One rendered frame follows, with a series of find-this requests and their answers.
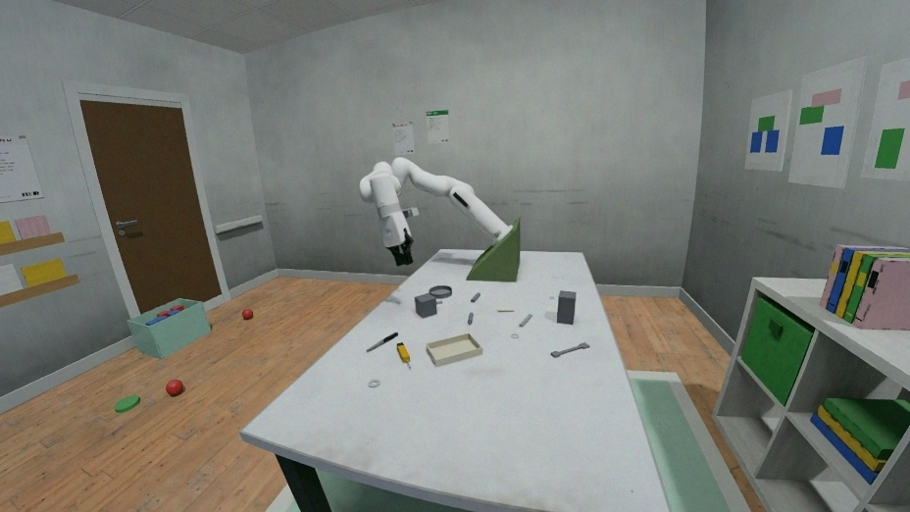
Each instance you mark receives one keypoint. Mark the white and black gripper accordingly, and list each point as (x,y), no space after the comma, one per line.
(394,230)

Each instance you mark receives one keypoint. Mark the beige open rectangular tray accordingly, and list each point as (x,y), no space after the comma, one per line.
(453,349)

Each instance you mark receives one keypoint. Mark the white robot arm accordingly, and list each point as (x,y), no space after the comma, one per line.
(385,184)

